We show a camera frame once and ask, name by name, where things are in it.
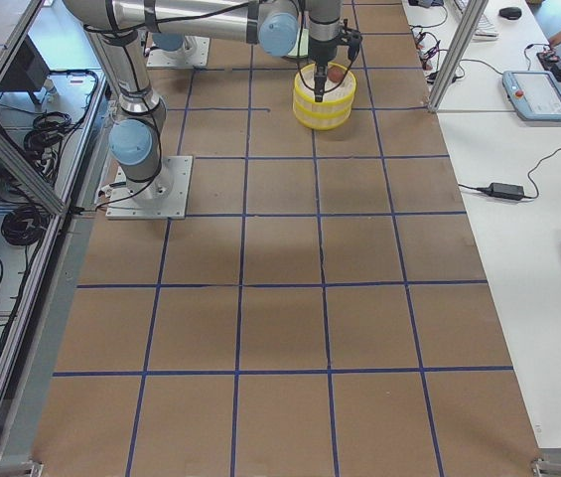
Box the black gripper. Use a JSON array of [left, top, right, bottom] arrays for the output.
[[308, 19, 362, 103]]

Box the brown steamed bun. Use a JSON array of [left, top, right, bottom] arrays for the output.
[[327, 67, 346, 84]]

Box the yellow steamer layer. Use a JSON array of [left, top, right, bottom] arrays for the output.
[[293, 63, 357, 113], [293, 103, 351, 131]]

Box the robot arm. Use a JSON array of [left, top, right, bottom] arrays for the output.
[[66, 1, 362, 218]]

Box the light green plate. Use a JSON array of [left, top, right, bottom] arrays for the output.
[[286, 29, 309, 60]]

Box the black computer mouse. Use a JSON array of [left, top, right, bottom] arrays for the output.
[[498, 6, 522, 21]]

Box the blue teach pendant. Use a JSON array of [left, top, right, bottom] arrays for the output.
[[501, 71, 561, 122]]

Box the black power brick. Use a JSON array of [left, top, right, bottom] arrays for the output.
[[486, 182, 525, 201]]

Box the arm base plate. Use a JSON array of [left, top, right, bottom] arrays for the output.
[[147, 34, 210, 69], [105, 156, 194, 220]]

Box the aluminium frame post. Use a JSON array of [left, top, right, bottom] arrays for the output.
[[427, 0, 489, 113]]

